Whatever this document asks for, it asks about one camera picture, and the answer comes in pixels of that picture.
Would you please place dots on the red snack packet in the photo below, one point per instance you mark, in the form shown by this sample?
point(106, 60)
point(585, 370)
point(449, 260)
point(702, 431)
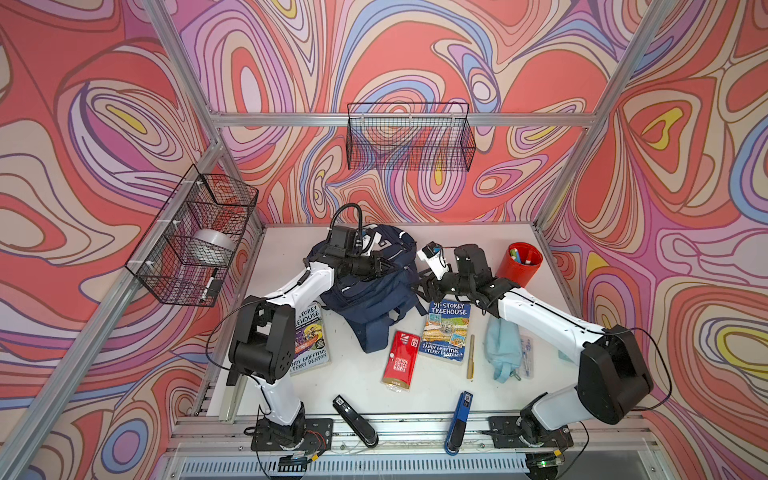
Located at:
point(401, 361)

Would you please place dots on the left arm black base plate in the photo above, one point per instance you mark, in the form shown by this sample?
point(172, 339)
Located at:
point(311, 435)

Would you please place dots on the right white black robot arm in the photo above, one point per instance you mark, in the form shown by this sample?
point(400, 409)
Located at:
point(613, 376)

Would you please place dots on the gold pen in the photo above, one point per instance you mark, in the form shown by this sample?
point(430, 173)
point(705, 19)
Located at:
point(470, 361)

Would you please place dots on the black wire basket left wall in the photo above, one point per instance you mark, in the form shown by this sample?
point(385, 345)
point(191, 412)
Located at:
point(186, 256)

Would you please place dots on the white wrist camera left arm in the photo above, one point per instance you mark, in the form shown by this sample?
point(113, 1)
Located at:
point(369, 241)

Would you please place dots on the black wire basket back wall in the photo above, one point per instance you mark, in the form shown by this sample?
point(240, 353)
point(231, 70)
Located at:
point(409, 136)

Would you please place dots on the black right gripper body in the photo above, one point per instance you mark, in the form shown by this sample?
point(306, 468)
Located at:
point(453, 283)

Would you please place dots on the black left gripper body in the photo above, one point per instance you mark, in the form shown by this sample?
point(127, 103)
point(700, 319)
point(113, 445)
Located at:
point(364, 268)

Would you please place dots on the white tape roll in basket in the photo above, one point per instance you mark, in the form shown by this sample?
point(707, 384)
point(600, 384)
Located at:
point(211, 248)

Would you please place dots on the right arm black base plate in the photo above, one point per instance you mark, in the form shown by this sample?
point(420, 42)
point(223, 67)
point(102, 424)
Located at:
point(524, 432)

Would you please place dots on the blue stapler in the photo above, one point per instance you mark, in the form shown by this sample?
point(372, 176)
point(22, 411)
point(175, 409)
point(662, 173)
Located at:
point(458, 424)

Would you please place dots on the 91-storey treehouse book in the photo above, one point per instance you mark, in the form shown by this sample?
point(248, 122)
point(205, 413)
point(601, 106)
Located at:
point(446, 331)

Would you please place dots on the clear plastic ruler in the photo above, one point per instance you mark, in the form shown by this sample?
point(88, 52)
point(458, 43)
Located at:
point(526, 369)

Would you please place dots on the black wire basket wall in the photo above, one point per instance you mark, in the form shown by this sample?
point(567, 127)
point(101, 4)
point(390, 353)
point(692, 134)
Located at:
point(409, 136)
point(186, 256)

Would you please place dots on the navy blue student backpack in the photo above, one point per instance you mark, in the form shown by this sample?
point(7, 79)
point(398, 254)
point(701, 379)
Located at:
point(370, 308)

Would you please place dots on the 143-storey treehouse book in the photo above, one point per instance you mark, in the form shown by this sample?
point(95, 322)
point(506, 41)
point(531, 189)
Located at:
point(311, 348)

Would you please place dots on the light blue pencil pouch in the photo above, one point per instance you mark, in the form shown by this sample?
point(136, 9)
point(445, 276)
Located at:
point(503, 348)

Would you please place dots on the black stapler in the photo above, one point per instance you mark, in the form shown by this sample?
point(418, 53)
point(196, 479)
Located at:
point(361, 427)

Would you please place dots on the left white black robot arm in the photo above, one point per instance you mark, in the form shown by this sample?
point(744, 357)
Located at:
point(262, 347)

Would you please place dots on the red ribbed metal pen cup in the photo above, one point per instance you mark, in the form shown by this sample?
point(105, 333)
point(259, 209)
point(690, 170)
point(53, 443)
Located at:
point(520, 263)

